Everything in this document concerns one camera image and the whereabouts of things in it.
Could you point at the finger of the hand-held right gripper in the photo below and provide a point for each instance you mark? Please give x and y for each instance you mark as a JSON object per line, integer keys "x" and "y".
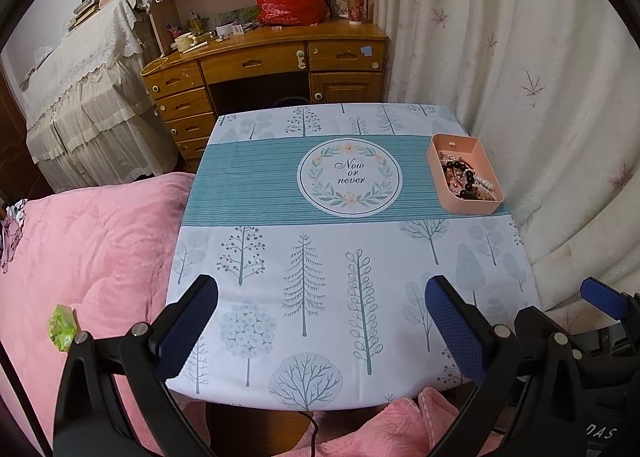
{"x": 602, "y": 294}

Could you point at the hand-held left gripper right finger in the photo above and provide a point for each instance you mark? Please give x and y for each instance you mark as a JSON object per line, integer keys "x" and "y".
{"x": 452, "y": 327}

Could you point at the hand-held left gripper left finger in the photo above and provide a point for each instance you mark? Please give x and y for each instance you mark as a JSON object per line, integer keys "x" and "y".
{"x": 187, "y": 322}

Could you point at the pink plastic tray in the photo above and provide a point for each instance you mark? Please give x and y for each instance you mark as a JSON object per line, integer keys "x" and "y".
{"x": 472, "y": 207}

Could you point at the green crumpled packet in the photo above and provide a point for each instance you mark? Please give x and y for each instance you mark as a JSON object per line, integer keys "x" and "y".
{"x": 62, "y": 327}

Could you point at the pink blanket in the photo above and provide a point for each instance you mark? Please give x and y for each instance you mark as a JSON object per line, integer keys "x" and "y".
{"x": 75, "y": 262}

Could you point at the tree print tablecloth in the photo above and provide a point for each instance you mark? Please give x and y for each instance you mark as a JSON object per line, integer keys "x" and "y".
{"x": 300, "y": 237}

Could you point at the purple clothes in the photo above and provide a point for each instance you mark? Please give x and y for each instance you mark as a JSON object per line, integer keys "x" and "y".
{"x": 11, "y": 237}

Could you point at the dark stool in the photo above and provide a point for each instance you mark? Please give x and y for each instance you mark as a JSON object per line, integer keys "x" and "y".
{"x": 291, "y": 101}

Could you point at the cream lace cover cloth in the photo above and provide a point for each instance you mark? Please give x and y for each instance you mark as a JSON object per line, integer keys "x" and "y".
{"x": 90, "y": 87}

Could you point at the yellow bowl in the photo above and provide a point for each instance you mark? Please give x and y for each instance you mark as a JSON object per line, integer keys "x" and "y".
{"x": 152, "y": 66}

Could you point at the wooden desk with drawers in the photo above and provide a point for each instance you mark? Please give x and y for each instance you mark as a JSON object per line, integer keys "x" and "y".
{"x": 250, "y": 62}

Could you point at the white leaf print curtain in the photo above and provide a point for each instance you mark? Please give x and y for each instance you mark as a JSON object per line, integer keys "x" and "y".
{"x": 525, "y": 37}

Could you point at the cream ceramic dish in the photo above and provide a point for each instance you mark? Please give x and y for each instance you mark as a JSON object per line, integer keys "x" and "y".
{"x": 185, "y": 43}

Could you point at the cream drawer hook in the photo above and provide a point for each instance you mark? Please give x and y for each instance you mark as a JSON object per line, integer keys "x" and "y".
{"x": 300, "y": 59}

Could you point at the blue sticker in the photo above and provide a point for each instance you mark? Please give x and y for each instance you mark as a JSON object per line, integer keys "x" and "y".
{"x": 366, "y": 51}

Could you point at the floral paper cup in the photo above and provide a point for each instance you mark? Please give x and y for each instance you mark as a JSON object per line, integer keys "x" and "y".
{"x": 356, "y": 7}

